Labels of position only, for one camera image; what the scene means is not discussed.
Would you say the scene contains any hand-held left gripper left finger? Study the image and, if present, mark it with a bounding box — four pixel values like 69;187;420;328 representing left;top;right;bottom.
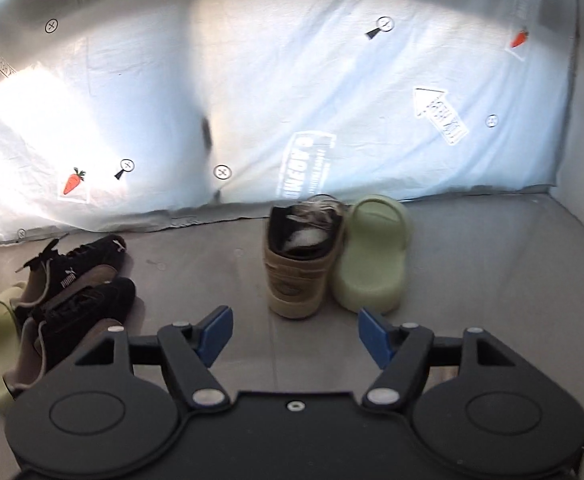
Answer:
74;306;234;409

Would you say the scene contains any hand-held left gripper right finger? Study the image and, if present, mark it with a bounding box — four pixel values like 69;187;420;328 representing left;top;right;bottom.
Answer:
358;308;520;409

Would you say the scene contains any tan and white sneaker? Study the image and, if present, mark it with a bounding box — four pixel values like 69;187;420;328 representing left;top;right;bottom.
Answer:
263;195;349;320

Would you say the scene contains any black suede sneaker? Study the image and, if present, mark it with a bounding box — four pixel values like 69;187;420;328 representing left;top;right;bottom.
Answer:
14;234;127;321
4;277;137;391

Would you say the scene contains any white printed sheet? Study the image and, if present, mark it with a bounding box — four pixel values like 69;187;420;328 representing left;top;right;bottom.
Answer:
0;0;580;256

